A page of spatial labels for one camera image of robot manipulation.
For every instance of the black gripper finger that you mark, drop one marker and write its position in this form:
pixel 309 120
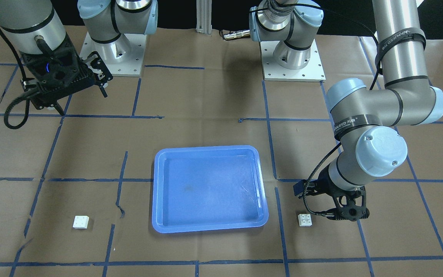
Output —
pixel 102 87
pixel 59 108

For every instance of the silver cable connector plug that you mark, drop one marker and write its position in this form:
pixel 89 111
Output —
pixel 236 35

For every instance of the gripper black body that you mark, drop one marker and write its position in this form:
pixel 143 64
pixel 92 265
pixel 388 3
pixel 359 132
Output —
pixel 324 181
pixel 97 72

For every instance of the blue plastic tray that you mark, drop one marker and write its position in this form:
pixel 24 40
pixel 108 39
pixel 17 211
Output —
pixel 207 189

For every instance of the aluminium frame post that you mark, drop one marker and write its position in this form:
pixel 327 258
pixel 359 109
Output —
pixel 204 17

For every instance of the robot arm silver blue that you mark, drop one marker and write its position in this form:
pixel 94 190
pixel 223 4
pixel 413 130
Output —
pixel 363 118
pixel 35 29

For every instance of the white block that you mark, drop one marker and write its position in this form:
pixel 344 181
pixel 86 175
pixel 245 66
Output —
pixel 304 220
pixel 80 222

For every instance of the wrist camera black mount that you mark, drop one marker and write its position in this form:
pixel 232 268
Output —
pixel 59 76
pixel 345 208

